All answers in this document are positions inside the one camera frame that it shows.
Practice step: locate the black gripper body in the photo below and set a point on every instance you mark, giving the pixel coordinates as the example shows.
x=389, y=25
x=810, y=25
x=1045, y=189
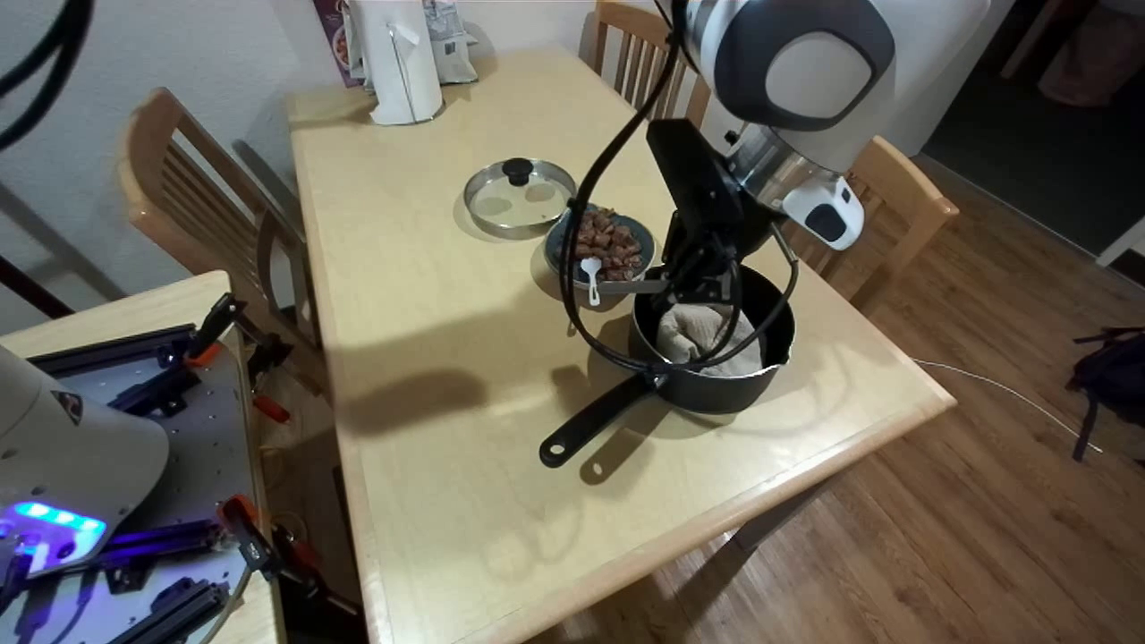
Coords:
x=712, y=222

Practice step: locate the glass pot lid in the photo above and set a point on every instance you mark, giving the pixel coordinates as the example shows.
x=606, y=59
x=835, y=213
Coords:
x=518, y=195

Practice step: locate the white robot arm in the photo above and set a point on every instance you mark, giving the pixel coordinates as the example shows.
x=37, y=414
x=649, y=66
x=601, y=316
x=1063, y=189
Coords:
x=792, y=74

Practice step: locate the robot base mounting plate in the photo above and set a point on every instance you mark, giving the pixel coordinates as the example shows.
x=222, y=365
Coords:
x=122, y=433

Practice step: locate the grey cloth in pot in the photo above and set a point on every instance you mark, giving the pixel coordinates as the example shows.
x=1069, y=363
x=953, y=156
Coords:
x=691, y=330

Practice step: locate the white measuring spoon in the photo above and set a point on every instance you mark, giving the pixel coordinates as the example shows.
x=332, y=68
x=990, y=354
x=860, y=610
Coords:
x=590, y=270

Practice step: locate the wooden chair near pot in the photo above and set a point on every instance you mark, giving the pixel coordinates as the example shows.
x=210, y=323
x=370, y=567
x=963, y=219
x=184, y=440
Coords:
x=903, y=219

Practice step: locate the blue bowl of food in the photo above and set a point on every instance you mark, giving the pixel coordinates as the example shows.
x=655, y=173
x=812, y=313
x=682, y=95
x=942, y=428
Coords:
x=617, y=241

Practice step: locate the wooden chair far end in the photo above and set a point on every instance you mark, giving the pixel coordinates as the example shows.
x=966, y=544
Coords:
x=631, y=50

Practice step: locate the black backpack on floor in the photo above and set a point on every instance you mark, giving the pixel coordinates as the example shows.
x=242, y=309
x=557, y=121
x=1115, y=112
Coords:
x=1110, y=375

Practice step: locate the black pot with handle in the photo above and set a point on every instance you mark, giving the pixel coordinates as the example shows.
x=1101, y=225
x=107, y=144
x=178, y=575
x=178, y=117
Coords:
x=686, y=385

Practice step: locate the red handled clamp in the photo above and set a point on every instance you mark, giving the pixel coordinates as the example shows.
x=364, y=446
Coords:
x=274, y=552

